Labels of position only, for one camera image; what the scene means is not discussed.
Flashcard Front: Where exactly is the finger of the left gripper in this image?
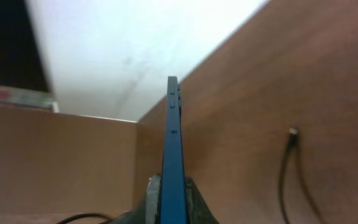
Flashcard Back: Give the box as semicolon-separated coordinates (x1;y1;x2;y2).
112;174;161;224
186;177;219;224

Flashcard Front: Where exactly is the blue Galaxy smartphone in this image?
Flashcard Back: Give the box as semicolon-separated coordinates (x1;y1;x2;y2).
160;77;188;224

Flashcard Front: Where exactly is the black USB charging cable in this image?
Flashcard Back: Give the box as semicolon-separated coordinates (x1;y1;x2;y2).
277;126;326;224

